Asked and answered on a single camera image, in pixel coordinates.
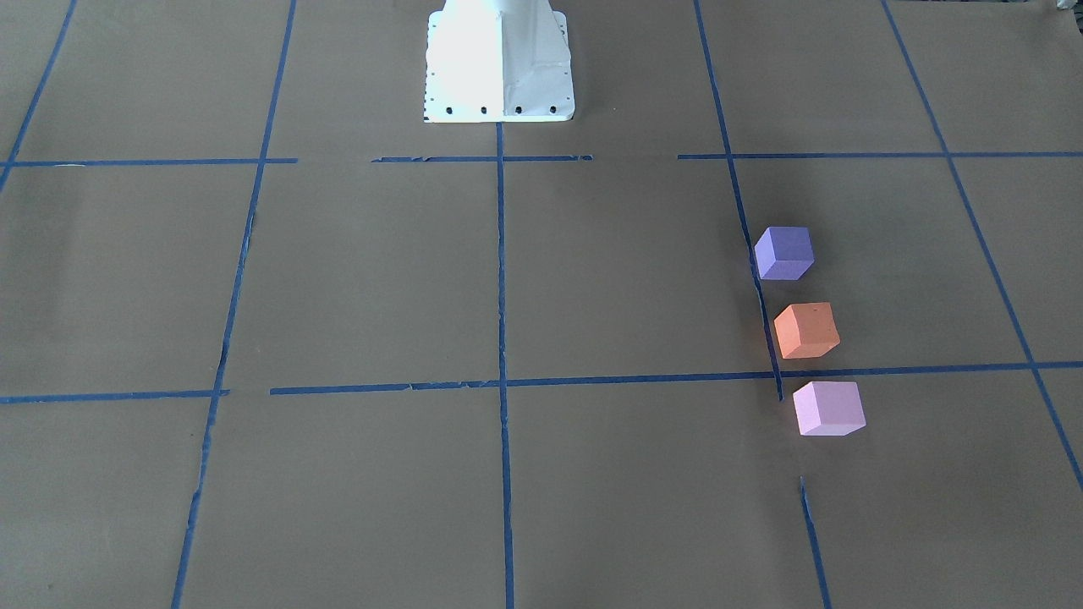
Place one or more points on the orange foam cube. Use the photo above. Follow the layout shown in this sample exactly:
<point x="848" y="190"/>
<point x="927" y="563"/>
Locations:
<point x="806" y="330"/>

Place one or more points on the purple foam cube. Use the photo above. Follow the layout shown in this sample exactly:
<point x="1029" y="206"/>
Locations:
<point x="784" y="253"/>

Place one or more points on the brown paper table cover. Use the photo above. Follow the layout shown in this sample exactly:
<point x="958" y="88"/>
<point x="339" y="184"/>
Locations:
<point x="270" y="340"/>

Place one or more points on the pink foam cube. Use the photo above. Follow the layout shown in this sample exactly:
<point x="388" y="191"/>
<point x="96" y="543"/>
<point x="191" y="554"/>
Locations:
<point x="829" y="408"/>

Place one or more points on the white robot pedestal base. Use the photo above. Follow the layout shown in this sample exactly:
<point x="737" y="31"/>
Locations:
<point x="498" y="62"/>

